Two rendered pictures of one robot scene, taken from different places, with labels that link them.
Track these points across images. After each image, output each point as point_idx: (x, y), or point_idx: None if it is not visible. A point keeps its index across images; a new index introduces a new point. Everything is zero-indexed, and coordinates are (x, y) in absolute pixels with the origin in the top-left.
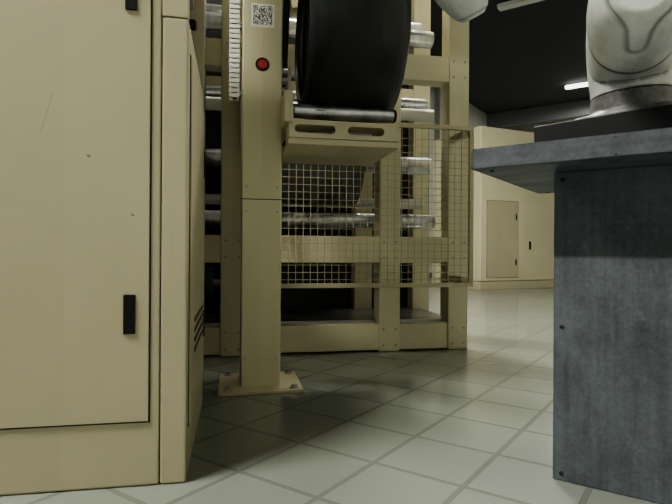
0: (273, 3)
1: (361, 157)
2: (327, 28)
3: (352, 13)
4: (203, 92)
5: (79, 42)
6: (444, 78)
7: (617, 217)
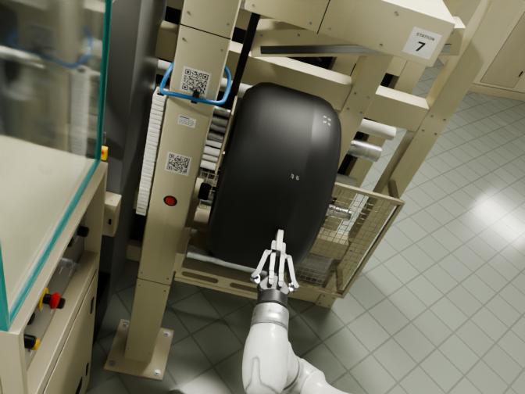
0: (191, 155)
1: None
2: (219, 245)
3: (244, 247)
4: (98, 251)
5: None
6: (412, 128)
7: None
